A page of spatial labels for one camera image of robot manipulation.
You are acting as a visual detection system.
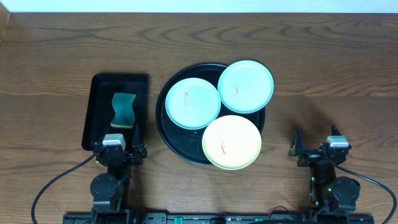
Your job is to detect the green sponge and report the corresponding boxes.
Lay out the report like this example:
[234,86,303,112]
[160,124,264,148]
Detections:
[111,93,136,129]

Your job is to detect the yellow plate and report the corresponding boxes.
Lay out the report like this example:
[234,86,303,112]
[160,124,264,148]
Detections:
[202,115,262,170]

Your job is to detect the light blue plate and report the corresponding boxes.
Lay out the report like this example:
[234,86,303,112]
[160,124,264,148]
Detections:
[217,60,274,114]
[165,78,221,129]

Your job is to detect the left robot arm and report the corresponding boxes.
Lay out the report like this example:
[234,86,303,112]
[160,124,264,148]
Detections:
[90,125,147,213]

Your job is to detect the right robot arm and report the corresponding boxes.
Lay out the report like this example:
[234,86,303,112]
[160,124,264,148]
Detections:
[288,126,361,213]

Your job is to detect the rectangular black tray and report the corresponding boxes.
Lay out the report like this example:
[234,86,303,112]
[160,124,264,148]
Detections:
[81,73,149,152]

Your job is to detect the round black tray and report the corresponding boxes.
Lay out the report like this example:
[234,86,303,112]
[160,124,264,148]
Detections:
[156,63,265,165]

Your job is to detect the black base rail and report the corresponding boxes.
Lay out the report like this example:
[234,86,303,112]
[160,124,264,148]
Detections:
[62,213,374,224]

